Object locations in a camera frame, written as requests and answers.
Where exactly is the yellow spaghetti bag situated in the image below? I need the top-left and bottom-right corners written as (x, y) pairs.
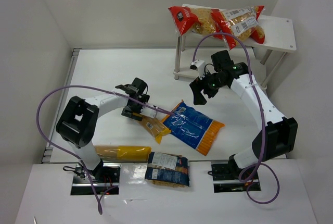
top-left (137, 116), bottom-right (171, 144)
top-left (94, 145), bottom-right (151, 162)

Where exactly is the blue orange spaghetti bag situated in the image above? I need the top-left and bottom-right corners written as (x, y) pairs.
top-left (162, 101), bottom-right (225, 156)

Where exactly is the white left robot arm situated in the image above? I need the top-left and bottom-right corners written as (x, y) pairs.
top-left (56, 78), bottom-right (154, 180)

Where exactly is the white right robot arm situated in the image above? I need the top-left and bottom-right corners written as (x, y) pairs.
top-left (190, 51), bottom-right (298, 176)

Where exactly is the red pasta bag right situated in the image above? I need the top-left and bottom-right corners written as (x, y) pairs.
top-left (211, 5), bottom-right (265, 50)

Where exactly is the red pasta bag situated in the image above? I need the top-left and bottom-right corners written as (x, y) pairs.
top-left (168, 6), bottom-right (220, 36)
top-left (211, 5), bottom-right (265, 50)

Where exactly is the red pasta bag left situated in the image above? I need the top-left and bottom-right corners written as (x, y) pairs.
top-left (168, 6), bottom-right (220, 36)

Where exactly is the dark blue pasta bag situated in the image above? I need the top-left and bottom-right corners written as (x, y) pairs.
top-left (145, 152), bottom-right (190, 188)

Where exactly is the white two-tier shelf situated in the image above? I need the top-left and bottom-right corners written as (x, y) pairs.
top-left (173, 3), bottom-right (297, 95)

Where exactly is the yellow spaghetti bag front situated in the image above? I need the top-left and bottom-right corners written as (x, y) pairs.
top-left (94, 145), bottom-right (151, 162)

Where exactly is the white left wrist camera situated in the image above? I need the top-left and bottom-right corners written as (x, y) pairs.
top-left (140, 106), bottom-right (158, 118)

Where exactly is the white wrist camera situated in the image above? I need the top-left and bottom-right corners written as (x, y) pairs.
top-left (140, 106), bottom-right (158, 118)
top-left (190, 59), bottom-right (206, 80)

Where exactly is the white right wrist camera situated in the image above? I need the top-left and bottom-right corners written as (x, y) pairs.
top-left (190, 59), bottom-right (206, 80)

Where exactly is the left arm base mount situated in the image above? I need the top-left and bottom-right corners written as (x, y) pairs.
top-left (62, 163), bottom-right (121, 195)

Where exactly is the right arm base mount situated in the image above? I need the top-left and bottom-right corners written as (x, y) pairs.
top-left (207, 162), bottom-right (261, 193)

